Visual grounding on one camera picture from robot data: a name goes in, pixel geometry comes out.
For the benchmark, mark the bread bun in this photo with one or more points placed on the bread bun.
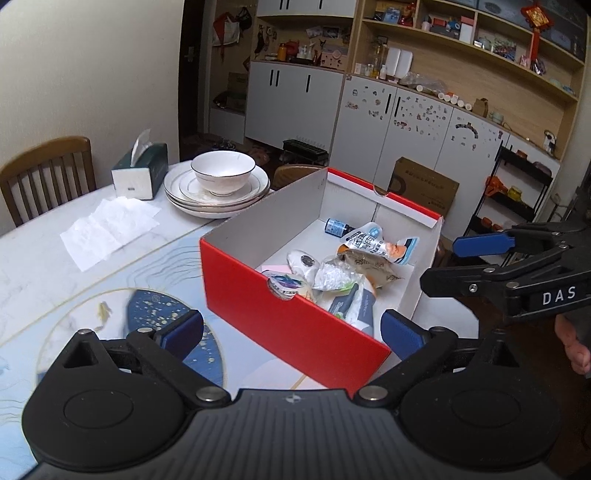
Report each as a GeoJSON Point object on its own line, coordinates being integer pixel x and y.
{"type": "Point", "coordinates": [286, 284]}

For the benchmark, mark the hanging red and white bag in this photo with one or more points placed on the hanging red and white bag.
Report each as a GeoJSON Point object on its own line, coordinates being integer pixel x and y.
{"type": "Point", "coordinates": [228, 27]}

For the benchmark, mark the pink sticky notes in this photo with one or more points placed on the pink sticky notes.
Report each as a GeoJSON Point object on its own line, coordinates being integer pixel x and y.
{"type": "Point", "coordinates": [274, 268]}

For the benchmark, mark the brown wooden chair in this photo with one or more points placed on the brown wooden chair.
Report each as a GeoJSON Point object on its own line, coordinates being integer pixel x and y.
{"type": "Point", "coordinates": [46, 161]}
{"type": "Point", "coordinates": [293, 175]}

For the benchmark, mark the person's right hand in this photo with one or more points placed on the person's right hand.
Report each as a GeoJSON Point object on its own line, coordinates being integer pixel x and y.
{"type": "Point", "coordinates": [577, 346]}

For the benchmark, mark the white wooden cabinet unit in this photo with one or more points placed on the white wooden cabinet unit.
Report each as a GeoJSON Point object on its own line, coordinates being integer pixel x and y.
{"type": "Point", "coordinates": [300, 97]}

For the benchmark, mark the black metal rack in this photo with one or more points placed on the black metal rack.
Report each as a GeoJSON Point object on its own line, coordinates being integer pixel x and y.
{"type": "Point", "coordinates": [512, 203]}

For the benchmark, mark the dark tissue box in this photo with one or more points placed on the dark tissue box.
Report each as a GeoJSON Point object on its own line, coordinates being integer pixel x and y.
{"type": "Point", "coordinates": [138, 177]}

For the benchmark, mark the white tooth plush toy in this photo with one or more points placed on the white tooth plush toy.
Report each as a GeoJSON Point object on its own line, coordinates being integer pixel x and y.
{"type": "Point", "coordinates": [302, 262]}

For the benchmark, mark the red cardboard box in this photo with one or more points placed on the red cardboard box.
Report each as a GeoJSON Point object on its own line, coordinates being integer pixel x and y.
{"type": "Point", "coordinates": [286, 332]}

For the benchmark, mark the gold foil snack bag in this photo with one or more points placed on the gold foil snack bag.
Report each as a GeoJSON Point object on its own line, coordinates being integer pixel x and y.
{"type": "Point", "coordinates": [385, 272]}

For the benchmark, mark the brown cardboard box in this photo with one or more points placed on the brown cardboard box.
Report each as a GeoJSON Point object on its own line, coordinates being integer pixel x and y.
{"type": "Point", "coordinates": [425, 187]}

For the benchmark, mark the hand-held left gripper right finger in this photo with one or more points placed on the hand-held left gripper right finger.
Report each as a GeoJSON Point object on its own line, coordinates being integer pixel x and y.
{"type": "Point", "coordinates": [400, 334]}

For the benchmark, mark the white paper napkin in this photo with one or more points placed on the white paper napkin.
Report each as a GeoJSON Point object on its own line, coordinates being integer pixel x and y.
{"type": "Point", "coordinates": [106, 228]}

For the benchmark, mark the white marble desktop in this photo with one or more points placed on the white marble desktop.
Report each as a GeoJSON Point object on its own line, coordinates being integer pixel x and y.
{"type": "Point", "coordinates": [27, 277]}

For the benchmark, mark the white plastic bag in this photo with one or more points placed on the white plastic bag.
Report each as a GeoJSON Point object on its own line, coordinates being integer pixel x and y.
{"type": "Point", "coordinates": [337, 277]}

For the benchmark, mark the white gold-rimmed bowl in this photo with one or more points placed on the white gold-rimmed bowl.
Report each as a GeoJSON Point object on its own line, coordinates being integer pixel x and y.
{"type": "Point", "coordinates": [224, 173]}

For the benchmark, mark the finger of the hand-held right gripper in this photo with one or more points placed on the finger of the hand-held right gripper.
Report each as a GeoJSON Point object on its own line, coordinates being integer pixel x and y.
{"type": "Point", "coordinates": [482, 243]}
{"type": "Point", "coordinates": [457, 281]}

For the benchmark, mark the orange and white snack packet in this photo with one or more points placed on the orange and white snack packet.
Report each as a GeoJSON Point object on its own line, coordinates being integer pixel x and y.
{"type": "Point", "coordinates": [374, 244]}

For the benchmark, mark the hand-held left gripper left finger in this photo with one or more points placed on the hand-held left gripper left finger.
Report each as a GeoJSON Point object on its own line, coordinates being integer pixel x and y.
{"type": "Point", "coordinates": [182, 334]}

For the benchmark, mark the small blue labelled bottle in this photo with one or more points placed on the small blue labelled bottle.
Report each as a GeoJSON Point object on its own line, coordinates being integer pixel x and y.
{"type": "Point", "coordinates": [337, 227]}

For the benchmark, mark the red knot ornament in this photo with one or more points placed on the red knot ornament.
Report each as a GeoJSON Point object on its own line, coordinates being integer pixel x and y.
{"type": "Point", "coordinates": [535, 18]}

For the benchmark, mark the grey white tissue pack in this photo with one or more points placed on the grey white tissue pack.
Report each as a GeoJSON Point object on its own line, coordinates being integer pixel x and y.
{"type": "Point", "coordinates": [353, 307]}

